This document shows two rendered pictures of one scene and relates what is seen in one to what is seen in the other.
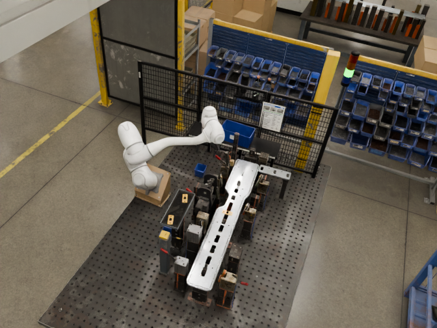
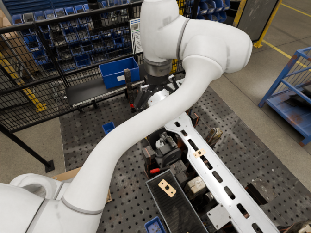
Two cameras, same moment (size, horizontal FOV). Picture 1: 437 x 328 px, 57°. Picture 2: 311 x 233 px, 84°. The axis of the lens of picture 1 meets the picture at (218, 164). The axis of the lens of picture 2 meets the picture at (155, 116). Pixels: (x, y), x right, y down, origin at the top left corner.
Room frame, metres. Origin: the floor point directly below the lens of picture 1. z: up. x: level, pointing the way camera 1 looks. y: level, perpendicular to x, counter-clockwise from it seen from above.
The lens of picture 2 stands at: (1.94, 0.43, 2.02)
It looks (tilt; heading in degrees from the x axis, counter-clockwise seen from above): 52 degrees down; 318
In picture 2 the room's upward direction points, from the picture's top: straight up
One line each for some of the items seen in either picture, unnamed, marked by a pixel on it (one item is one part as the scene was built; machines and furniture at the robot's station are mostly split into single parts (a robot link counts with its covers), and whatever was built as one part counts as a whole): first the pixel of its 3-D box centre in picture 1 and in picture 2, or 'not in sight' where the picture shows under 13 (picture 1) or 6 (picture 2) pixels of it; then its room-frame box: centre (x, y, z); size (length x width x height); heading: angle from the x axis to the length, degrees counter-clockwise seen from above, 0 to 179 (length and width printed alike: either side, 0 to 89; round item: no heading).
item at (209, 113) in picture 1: (209, 118); (163, 28); (2.28, 0.10, 1.80); 0.13 x 0.11 x 0.16; 23
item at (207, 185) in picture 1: (207, 201); (164, 158); (2.26, 0.06, 0.94); 0.18 x 0.13 x 0.49; 167
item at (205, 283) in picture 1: (227, 215); (202, 155); (2.10, -0.12, 1.00); 1.38 x 0.22 x 0.02; 167
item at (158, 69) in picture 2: not in sight; (158, 62); (2.29, 0.10, 1.69); 0.09 x 0.09 x 0.06
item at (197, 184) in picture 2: (201, 230); (191, 193); (2.00, 0.07, 0.89); 0.13 x 0.11 x 0.38; 77
